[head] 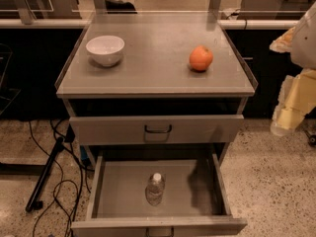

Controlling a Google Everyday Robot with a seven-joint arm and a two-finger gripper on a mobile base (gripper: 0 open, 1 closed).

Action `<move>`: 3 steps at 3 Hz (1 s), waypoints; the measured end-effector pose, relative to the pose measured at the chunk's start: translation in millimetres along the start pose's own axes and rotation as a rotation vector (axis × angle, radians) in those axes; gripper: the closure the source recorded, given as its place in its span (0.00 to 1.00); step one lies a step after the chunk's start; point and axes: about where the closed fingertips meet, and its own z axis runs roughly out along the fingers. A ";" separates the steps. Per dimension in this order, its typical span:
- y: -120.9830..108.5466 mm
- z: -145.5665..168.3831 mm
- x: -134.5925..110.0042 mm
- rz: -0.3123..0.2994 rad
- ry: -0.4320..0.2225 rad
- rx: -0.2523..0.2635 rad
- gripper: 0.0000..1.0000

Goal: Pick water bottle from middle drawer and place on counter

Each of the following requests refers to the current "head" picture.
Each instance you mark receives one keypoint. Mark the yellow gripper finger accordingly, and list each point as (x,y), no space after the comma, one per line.
(283,43)
(296,99)

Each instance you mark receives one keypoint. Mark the clear plastic water bottle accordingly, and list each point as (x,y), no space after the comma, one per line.
(155,189)

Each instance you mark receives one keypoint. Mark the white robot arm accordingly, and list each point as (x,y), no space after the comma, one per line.
(303,52)

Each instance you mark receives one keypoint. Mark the grey drawer cabinet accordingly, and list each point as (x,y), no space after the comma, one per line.
(154,78)

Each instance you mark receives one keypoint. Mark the closed top drawer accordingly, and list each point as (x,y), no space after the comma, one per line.
(155,129)

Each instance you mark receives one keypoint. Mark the open middle drawer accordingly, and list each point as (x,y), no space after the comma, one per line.
(194,202)

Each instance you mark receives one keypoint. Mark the orange fruit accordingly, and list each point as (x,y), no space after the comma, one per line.
(200,58)

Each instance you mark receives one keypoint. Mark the white ceramic bowl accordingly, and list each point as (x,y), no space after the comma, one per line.
(106,50)

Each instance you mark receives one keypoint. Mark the black floor stand bar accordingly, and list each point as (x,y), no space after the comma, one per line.
(34,198)

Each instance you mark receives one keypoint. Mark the white counter rail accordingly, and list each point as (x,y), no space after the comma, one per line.
(80,24)

